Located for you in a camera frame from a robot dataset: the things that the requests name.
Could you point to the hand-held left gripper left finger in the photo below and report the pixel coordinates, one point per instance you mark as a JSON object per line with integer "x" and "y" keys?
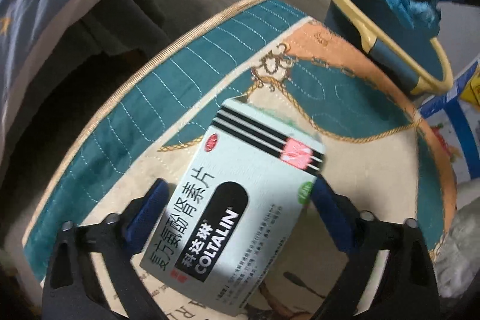
{"x": 150, "y": 207}

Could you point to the teal bin with yellow rim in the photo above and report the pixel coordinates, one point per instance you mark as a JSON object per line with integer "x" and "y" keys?
{"x": 420, "y": 54}

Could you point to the blue box with strawberry print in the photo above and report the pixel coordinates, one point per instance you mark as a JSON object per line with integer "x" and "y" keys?
{"x": 461, "y": 140}

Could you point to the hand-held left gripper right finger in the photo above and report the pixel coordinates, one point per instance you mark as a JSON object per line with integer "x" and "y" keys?
{"x": 330, "y": 215}

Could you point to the pale green medicine box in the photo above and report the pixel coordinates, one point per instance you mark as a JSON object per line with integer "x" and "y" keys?
{"x": 232, "y": 211}

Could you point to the patterned teal and orange cushion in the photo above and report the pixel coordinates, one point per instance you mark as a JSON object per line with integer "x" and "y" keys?
{"x": 150, "y": 98}

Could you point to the grey bed base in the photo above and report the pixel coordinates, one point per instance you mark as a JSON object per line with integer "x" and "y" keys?
{"x": 112, "y": 24}

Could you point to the yellow box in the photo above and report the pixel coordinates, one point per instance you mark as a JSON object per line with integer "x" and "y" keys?
{"x": 473, "y": 87}

